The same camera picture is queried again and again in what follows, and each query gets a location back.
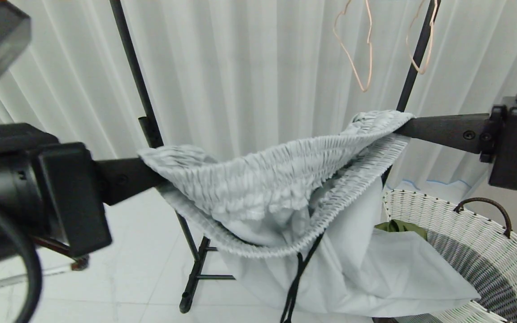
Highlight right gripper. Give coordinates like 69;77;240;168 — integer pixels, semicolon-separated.
395;105;517;190

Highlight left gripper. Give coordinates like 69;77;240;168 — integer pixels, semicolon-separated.
0;123;170;271

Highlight pink clothes hanger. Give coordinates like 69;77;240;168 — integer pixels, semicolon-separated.
333;0;374;93
405;0;434;75

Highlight black clothes rack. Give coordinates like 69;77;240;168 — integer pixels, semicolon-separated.
109;0;441;314

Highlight pale grey shorts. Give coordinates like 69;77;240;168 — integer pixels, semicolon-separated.
138;109;482;323

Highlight white laundry basket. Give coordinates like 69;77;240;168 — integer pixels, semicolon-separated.
373;189;517;323

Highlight green garment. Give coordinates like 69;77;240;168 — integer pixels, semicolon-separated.
374;218;429;241

